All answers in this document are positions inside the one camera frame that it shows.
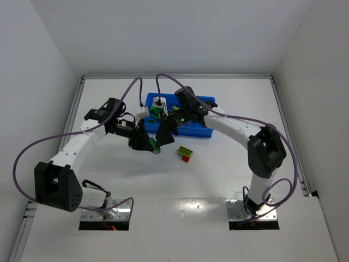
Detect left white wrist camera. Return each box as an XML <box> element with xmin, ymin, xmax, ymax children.
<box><xmin>135</xmin><ymin>106</ymin><xmax>150</xmax><ymax>120</ymax></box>

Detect metal base plate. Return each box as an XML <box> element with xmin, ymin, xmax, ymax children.
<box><xmin>80</xmin><ymin>197</ymin><xmax>134</xmax><ymax>223</ymax></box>
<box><xmin>226</xmin><ymin>199</ymin><xmax>278</xmax><ymax>222</ymax></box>

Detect green lego brick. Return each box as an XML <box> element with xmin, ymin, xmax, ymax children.
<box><xmin>150</xmin><ymin>106</ymin><xmax>163</xmax><ymax>119</ymax></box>

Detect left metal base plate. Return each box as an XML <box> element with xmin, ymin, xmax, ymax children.
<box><xmin>80</xmin><ymin>197</ymin><xmax>134</xmax><ymax>223</ymax></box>

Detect yellow long lego brick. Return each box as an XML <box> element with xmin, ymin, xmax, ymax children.
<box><xmin>177</xmin><ymin>146</ymin><xmax>194</xmax><ymax>163</ymax></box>

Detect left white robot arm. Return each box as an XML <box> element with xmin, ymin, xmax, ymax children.
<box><xmin>34</xmin><ymin>98</ymin><xmax>160</xmax><ymax>212</ymax></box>

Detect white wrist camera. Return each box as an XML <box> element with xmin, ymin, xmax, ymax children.
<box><xmin>135</xmin><ymin>106</ymin><xmax>150</xmax><ymax>120</ymax></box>
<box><xmin>152</xmin><ymin>97</ymin><xmax>168</xmax><ymax>114</ymax></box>

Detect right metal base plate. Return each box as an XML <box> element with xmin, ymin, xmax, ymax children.
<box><xmin>226</xmin><ymin>199</ymin><xmax>278</xmax><ymax>222</ymax></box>

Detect blue compartment tray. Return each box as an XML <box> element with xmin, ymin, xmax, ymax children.
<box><xmin>145</xmin><ymin>93</ymin><xmax>213</xmax><ymax>138</ymax></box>

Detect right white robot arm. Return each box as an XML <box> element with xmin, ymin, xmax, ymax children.
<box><xmin>155</xmin><ymin>86</ymin><xmax>286</xmax><ymax>215</ymax></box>

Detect green purple lego piece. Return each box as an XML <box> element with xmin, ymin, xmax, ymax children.
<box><xmin>149</xmin><ymin>137</ymin><xmax>161</xmax><ymax>154</ymax></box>

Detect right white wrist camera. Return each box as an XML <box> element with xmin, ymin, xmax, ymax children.
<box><xmin>152</xmin><ymin>97</ymin><xmax>168</xmax><ymax>114</ymax></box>

